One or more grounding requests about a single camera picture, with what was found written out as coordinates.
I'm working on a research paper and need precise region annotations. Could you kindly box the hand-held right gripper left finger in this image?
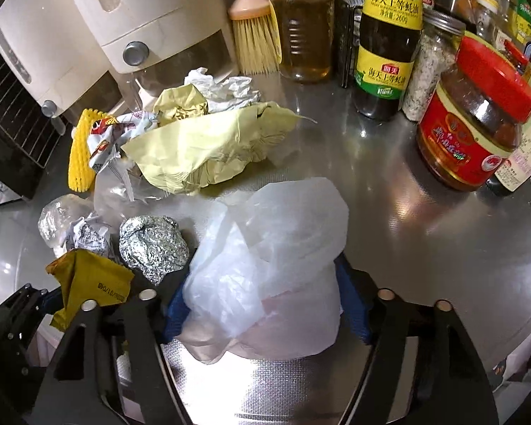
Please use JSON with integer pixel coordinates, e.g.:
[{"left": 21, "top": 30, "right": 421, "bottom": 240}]
[{"left": 29, "top": 269, "right": 195, "bottom": 425}]

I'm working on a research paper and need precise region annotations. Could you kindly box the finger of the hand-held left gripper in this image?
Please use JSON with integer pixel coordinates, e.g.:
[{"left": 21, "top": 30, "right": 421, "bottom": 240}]
[{"left": 35, "top": 287, "right": 69, "bottom": 319}]

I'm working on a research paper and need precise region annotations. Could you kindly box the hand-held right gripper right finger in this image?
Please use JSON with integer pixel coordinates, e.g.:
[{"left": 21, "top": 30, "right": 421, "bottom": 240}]
[{"left": 335, "top": 253, "right": 501, "bottom": 425}]

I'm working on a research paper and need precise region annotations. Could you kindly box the mustard yellow snack wrapper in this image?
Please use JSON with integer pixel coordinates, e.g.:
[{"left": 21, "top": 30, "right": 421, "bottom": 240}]
[{"left": 45, "top": 249, "right": 136, "bottom": 332}]

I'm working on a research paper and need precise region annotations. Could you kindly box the white plastic bag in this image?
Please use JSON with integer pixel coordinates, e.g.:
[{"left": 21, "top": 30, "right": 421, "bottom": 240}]
[{"left": 181, "top": 177, "right": 350, "bottom": 364}]

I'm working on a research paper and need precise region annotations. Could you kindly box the yellow foam fruit net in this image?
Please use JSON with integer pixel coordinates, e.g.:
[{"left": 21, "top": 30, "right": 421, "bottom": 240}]
[{"left": 68, "top": 108, "right": 106, "bottom": 193}]

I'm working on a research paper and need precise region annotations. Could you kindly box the white tissue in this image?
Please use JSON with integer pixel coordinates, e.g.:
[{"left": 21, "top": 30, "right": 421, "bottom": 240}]
[{"left": 183, "top": 67, "right": 262, "bottom": 113}]

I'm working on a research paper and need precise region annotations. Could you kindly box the large foil ball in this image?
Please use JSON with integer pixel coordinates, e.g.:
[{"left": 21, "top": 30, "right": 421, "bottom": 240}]
[{"left": 119, "top": 215, "right": 190, "bottom": 286}]

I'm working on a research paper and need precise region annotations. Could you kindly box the small crumpled foil piece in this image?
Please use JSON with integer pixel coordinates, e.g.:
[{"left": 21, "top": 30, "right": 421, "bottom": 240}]
[{"left": 66, "top": 215, "right": 116, "bottom": 261}]

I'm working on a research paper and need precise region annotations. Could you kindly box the clear crumpled plastic wrap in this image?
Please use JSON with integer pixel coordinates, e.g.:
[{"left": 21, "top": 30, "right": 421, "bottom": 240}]
[{"left": 38, "top": 194, "right": 93, "bottom": 249}]

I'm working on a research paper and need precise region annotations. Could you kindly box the clear plastic bag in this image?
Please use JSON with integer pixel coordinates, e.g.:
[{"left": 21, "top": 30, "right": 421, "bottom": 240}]
[{"left": 93, "top": 159, "right": 171, "bottom": 219}]

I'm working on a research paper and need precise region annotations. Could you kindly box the pale yellow plastic bag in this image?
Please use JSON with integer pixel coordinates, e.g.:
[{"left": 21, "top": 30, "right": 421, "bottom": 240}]
[{"left": 120, "top": 101, "right": 313, "bottom": 196}]

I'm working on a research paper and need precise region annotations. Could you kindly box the red white printed wrapper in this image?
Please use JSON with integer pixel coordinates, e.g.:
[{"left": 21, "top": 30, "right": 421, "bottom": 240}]
[{"left": 86, "top": 110, "right": 160, "bottom": 174}]

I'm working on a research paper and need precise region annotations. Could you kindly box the pale yellow crumpled wrapper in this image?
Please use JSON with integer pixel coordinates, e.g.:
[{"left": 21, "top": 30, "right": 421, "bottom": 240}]
[{"left": 153, "top": 85, "right": 210, "bottom": 127}]

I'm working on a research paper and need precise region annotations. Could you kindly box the red lidded sauce jar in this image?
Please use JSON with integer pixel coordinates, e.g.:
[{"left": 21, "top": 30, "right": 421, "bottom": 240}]
[{"left": 416, "top": 35, "right": 531, "bottom": 192}]

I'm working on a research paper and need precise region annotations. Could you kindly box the dark bottle with white label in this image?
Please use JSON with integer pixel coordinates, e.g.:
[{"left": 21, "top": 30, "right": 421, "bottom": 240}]
[{"left": 484, "top": 53, "right": 531, "bottom": 198}]

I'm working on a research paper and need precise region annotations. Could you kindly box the white grain dispenser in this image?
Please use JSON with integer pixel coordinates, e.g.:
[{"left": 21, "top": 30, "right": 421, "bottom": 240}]
[
  {"left": 57, "top": 0, "right": 240, "bottom": 98},
  {"left": 0, "top": 0, "right": 122, "bottom": 125}
]

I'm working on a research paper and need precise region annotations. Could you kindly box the spice jar with metal lid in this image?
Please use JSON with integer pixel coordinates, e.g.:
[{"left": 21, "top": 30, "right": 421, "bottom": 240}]
[{"left": 402, "top": 9, "right": 466, "bottom": 123}]

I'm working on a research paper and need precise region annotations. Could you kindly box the dark sauce bottle yellow label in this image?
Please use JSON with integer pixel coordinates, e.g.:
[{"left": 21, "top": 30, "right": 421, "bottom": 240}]
[{"left": 352, "top": 0, "right": 424, "bottom": 120}]

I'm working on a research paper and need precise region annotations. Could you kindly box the oil jar with yellow cap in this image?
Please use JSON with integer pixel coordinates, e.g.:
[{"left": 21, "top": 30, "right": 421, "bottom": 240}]
[{"left": 267, "top": 0, "right": 336, "bottom": 84}]

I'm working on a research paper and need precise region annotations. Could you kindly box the small red lidded jar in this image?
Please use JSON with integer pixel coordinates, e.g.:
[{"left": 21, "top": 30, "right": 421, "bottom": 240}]
[{"left": 502, "top": 40, "right": 530, "bottom": 76}]

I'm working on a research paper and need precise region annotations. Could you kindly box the clear bottle with yellow cap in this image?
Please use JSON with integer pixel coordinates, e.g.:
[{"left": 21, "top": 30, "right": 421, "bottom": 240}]
[{"left": 473, "top": 0, "right": 502, "bottom": 49}]

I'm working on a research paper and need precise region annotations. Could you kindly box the yellow green seasoning packet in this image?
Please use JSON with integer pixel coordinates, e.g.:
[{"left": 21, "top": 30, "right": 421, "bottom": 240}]
[{"left": 513, "top": 0, "right": 531, "bottom": 46}]

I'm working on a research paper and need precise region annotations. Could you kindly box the black wire rack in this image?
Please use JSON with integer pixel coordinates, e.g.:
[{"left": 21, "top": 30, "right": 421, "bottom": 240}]
[{"left": 0, "top": 31, "right": 72, "bottom": 201}]

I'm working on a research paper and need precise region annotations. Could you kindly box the black wire holder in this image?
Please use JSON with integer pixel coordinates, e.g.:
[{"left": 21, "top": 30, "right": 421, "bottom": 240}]
[{"left": 334, "top": 0, "right": 366, "bottom": 89}]

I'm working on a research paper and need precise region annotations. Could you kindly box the pink handled brush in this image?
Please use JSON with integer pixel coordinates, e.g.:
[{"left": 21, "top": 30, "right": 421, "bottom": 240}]
[{"left": 228, "top": 0, "right": 282, "bottom": 76}]

